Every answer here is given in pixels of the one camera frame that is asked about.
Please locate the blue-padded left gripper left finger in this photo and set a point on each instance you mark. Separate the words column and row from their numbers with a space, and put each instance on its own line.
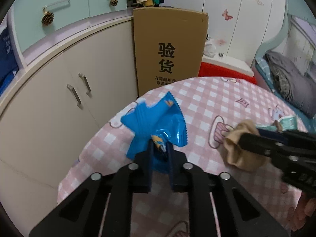
column 101, row 205

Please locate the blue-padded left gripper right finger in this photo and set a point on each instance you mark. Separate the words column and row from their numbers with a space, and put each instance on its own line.
column 218, row 204

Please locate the teal long snack wrapper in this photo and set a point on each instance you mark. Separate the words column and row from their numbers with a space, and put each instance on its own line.
column 285, row 123

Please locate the beige sock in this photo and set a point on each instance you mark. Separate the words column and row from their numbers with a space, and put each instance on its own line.
column 238, row 152

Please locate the blue snack wrapper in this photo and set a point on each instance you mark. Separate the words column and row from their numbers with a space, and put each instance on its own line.
column 161, row 123

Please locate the person's right hand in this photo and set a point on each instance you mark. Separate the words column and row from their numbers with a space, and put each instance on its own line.
column 305, row 208

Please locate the grey folded blanket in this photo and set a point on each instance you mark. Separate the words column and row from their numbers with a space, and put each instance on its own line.
column 296, row 89

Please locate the teal bed mattress sheet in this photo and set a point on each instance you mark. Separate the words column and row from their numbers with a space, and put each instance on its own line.
column 263, row 69

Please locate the pink checkered tablecloth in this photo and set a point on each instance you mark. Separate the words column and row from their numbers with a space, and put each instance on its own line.
column 211, row 106

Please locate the beige low cabinet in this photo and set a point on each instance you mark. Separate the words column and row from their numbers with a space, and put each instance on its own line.
column 49, row 116

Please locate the red storage bench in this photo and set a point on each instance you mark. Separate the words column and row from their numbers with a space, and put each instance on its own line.
column 227, row 67

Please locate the white plastic bag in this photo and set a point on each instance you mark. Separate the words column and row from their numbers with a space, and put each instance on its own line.
column 210, row 48

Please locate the white wardrobe doors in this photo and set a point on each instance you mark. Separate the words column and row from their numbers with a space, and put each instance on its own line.
column 238, row 27

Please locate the large cardboard box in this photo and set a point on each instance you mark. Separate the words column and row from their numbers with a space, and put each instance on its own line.
column 169, row 45

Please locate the blue patterned bag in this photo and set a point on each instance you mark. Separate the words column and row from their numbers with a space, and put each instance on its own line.
column 8, row 63

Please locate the pine cone left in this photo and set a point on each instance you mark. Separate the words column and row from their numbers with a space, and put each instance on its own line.
column 47, row 18

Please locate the pine cone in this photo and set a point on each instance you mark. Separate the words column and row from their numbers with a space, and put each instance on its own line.
column 47, row 18
column 113, row 3

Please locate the pine cone right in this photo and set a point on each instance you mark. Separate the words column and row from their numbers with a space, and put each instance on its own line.
column 113, row 3

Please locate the teal drawer unit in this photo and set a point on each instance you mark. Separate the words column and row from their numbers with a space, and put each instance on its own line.
column 28, row 14

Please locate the teal bunk bed frame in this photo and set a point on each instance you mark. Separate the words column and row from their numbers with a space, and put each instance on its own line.
column 295, row 40

